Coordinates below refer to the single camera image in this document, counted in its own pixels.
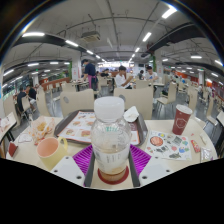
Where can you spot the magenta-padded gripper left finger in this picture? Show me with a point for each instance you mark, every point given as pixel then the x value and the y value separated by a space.
pixel 80 160

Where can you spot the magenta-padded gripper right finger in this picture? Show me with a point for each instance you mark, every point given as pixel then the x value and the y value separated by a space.
pixel 141 160

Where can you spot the clear white-capped drink bottle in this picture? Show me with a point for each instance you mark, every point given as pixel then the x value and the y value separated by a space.
pixel 110 136

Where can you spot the flat round red coaster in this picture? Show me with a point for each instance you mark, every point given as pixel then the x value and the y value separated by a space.
pixel 100 176

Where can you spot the yellow mug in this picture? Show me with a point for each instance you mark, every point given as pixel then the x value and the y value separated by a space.
pixel 50 150

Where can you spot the printed menu tray liner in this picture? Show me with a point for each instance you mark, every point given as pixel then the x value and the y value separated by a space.
pixel 78 128

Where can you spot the dark brown food tray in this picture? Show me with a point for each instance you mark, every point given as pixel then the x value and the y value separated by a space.
pixel 60 125

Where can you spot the crumpled white napkin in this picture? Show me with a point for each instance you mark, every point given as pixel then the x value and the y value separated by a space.
pixel 131 114

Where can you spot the paper wrapper with fries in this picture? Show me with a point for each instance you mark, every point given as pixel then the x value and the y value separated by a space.
pixel 41 128

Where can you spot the red paper cup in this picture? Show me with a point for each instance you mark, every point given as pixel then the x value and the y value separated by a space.
pixel 181 121

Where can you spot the small red packet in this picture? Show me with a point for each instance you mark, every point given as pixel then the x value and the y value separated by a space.
pixel 195 146

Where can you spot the beige chair with round hole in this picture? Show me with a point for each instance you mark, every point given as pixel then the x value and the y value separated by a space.
pixel 78 101
pixel 138 100

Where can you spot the white printed card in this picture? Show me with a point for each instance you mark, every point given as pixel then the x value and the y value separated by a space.
pixel 25 138

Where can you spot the white plastic packet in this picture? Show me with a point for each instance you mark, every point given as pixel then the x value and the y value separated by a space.
pixel 205 154

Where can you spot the white cafeteria chair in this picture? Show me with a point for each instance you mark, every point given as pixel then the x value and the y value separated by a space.
pixel 42 101

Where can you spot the beige cafeteria chairs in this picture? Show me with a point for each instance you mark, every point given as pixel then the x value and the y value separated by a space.
pixel 166 95

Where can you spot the person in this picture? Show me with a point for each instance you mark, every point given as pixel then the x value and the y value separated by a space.
pixel 90 71
pixel 120 80
pixel 21 98
pixel 32 93
pixel 151 76

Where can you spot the neighbouring beige table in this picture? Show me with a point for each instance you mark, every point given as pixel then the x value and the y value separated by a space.
pixel 220 118
pixel 6 123

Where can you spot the ceiling air conditioner unit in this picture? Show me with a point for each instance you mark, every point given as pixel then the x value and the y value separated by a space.
pixel 90 36

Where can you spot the ceiling strip lights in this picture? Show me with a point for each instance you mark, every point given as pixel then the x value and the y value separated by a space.
pixel 33 34

